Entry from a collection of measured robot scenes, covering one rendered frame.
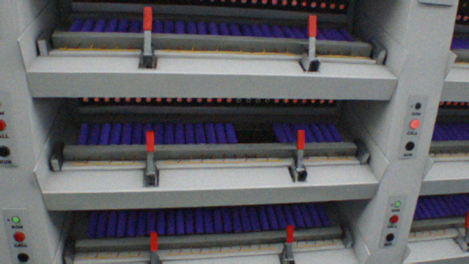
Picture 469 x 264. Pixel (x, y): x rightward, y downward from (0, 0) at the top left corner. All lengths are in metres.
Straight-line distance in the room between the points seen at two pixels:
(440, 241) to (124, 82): 0.78
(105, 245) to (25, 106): 0.32
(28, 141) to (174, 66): 0.26
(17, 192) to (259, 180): 0.41
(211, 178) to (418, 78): 0.41
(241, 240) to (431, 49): 0.51
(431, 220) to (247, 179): 0.50
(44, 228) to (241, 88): 0.41
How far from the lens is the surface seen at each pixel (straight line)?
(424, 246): 0.94
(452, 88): 0.76
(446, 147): 0.88
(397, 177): 0.75
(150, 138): 0.62
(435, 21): 0.71
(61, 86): 0.60
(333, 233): 0.83
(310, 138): 0.75
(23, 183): 0.66
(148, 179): 0.64
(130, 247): 0.77
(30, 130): 0.62
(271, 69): 0.60
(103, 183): 0.65
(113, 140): 0.70
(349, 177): 0.72
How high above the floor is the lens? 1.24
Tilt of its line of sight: 18 degrees down
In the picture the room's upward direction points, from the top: 3 degrees clockwise
